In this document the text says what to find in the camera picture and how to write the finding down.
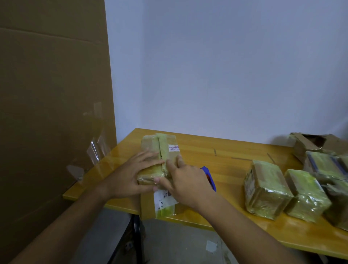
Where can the person's left forearm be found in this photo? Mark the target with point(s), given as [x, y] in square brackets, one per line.
[62, 231]

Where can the taped box with blue stripe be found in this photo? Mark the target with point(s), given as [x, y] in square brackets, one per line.
[323, 163]

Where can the person's right forearm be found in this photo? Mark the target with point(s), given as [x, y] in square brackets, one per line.
[244, 239]

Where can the white paper scrap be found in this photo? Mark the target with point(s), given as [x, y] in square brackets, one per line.
[211, 246]

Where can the orange dispenser with yellow tape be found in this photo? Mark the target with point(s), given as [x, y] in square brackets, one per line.
[207, 172]

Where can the row of cardboard boxes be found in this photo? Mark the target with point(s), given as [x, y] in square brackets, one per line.
[301, 144]

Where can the yellow wooden table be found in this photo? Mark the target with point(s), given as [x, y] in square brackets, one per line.
[231, 185]

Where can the person's right hand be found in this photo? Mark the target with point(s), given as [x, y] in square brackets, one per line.
[190, 187]

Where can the small box with 031 label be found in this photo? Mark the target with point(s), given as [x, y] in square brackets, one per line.
[307, 195]

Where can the large pink label cardboard box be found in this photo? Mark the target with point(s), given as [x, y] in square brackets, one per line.
[148, 206]

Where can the taped box with label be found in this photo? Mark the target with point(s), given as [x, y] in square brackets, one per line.
[267, 190]

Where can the large brown cardboard sheet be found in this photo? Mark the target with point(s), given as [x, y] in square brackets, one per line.
[54, 108]

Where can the black metal table leg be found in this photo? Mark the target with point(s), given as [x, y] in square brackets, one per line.
[138, 239]

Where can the person's left hand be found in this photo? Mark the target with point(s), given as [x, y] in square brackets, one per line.
[127, 182]

